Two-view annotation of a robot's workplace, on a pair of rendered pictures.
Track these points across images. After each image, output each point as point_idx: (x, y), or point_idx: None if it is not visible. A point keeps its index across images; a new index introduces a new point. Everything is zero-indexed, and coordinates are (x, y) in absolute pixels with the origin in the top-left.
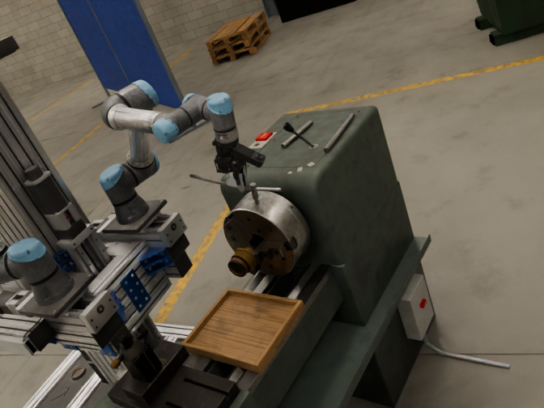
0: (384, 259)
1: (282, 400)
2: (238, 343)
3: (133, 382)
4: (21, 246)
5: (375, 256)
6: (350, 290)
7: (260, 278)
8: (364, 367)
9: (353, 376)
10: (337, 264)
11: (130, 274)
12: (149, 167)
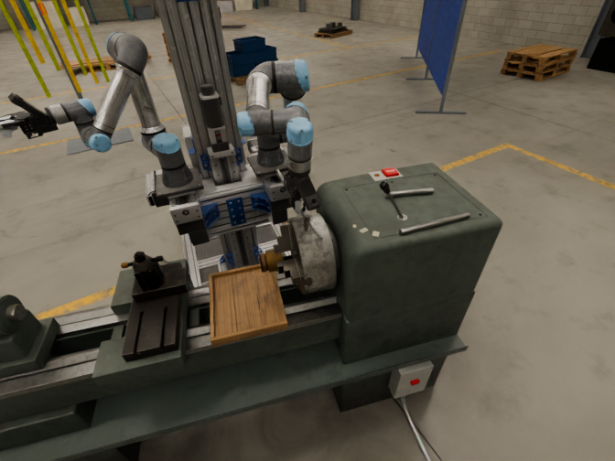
0: (403, 335)
1: None
2: (229, 309)
3: None
4: (163, 138)
5: (393, 329)
6: (344, 338)
7: None
8: (309, 392)
9: (296, 391)
10: (345, 317)
11: (237, 199)
12: None
